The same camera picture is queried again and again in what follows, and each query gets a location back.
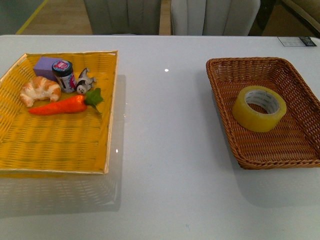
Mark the grey upholstered chair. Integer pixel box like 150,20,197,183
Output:
170,0,261,36
84,0,161,35

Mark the yellow woven basket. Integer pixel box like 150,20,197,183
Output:
0,50,118,178

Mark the purple foam block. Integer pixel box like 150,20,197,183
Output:
33,56,62,82

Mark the grey upholstered chair left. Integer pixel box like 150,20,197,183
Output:
84,0,161,35

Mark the grey upholstered chair right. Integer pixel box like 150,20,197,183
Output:
170,0,261,36

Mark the small dark jam jar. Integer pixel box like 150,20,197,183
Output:
51,60,77,93

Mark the brown wicker basket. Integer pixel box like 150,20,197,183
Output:
206,57,320,170

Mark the small panda figurine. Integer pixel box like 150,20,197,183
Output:
75,67,97,95

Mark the black label sticker on table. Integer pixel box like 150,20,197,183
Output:
277,36,317,47

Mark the beige cushion seat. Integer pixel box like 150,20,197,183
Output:
282,0,320,38

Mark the orange toy carrot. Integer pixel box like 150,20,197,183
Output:
28,87,104,116

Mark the toy croissant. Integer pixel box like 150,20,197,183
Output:
19,76,62,108

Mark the yellow packing tape roll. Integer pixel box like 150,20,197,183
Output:
232,85,287,133

